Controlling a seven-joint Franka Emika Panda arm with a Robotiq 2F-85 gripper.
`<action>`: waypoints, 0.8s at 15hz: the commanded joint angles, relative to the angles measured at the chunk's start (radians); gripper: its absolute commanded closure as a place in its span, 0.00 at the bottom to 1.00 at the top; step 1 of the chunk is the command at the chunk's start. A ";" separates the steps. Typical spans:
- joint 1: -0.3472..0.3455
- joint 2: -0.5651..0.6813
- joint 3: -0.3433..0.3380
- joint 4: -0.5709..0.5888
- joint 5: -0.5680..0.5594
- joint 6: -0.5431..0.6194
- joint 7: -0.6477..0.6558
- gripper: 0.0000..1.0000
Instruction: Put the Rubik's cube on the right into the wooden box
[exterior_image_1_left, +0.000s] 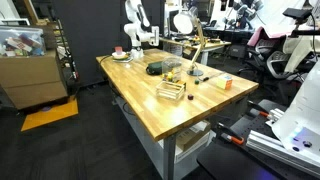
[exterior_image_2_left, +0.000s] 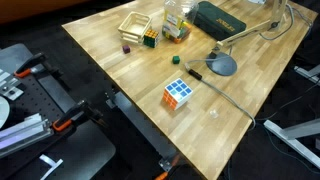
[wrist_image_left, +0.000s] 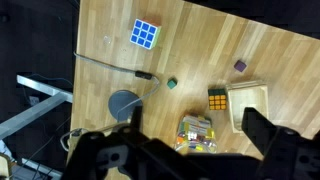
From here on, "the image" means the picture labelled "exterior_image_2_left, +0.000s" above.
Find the large white-edged Rubik's cube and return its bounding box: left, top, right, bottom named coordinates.
left=162, top=78, right=193, bottom=110

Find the green small cube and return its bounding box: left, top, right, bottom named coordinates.
left=172, top=56, right=180, bottom=64

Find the small black-edged Rubik's cube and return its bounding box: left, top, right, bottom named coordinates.
left=143, top=29, right=159, bottom=48

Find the purple small cube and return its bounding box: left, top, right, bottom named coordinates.
left=122, top=45, right=131, bottom=54

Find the wooden slatted box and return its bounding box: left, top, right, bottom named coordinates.
left=118, top=11, right=152, bottom=44

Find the small clear plastic cap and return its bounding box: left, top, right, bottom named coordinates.
left=210, top=110, right=219, bottom=118

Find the grey round lamp base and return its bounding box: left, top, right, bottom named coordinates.
left=206, top=52, right=237, bottom=76

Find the clear plastic jar with items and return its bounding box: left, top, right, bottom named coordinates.
left=162, top=0, right=199, bottom=44

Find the lower black orange clamp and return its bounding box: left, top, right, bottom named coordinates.
left=52, top=100, right=102, bottom=132

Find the black orange clamp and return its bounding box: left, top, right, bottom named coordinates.
left=14, top=52, right=63, bottom=78
left=52, top=100, right=102, bottom=132

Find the bottom orange clamp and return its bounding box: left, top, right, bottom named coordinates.
left=154, top=155, right=180, bottom=180

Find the dark green zip case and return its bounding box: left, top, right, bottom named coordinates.
left=194, top=1, right=246, bottom=40

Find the black perforated mounting board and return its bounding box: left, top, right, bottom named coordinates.
left=1, top=76, right=75, bottom=141

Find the white bent metal strip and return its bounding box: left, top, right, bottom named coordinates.
left=39, top=154, right=63, bottom=180

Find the upper black orange clamp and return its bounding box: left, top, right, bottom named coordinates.
left=14, top=52, right=63, bottom=78

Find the grey cable with black switch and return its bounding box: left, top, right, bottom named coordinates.
left=184, top=54, right=257, bottom=130

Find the grey metal table bracket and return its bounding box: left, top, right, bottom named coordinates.
left=106, top=92, right=177, bottom=172

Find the aluminium extrusion rail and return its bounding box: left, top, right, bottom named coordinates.
left=0, top=113, right=53, bottom=158

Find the small metal bracket block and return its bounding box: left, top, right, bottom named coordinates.
left=0, top=69, right=23, bottom=101

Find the grey metal frame leg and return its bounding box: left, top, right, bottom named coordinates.
left=264, top=118, right=320, bottom=168

